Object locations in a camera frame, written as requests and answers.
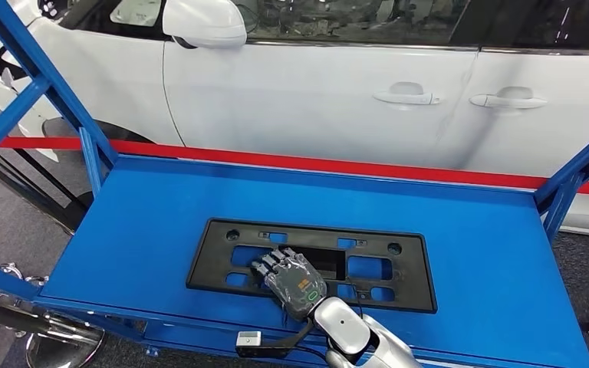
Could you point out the black plastic car part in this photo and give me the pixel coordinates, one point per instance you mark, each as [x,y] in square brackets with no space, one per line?
[213,269]

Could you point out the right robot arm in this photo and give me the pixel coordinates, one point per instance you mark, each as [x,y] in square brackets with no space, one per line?
[343,325]

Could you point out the blue metal shelf rack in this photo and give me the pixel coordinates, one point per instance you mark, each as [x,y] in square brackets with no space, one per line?
[426,244]

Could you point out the red barrier belt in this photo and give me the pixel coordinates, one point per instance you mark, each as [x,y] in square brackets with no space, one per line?
[325,165]

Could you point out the white car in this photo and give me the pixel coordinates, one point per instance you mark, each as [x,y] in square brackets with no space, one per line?
[299,101]

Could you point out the white car side mirror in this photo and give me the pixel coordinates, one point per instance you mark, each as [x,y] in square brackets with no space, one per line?
[203,23]

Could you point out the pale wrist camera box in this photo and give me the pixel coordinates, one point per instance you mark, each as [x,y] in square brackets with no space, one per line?
[249,339]

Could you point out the black camera bracket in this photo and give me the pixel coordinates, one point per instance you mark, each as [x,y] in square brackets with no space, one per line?
[274,350]

